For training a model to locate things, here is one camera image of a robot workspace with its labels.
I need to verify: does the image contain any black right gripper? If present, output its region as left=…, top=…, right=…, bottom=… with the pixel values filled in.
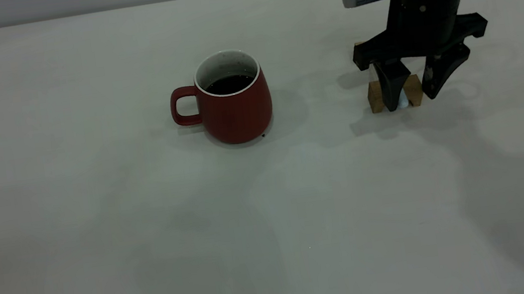
left=347, top=0, right=498, bottom=116

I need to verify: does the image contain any red ceramic mug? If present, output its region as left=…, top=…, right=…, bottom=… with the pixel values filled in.
left=165, top=46, right=277, bottom=153

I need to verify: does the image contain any dark coffee liquid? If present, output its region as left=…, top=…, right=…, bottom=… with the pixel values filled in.
left=205, top=72, right=255, bottom=97

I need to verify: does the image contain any arched wooden block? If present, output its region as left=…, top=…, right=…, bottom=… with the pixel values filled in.
left=366, top=74, right=426, bottom=114

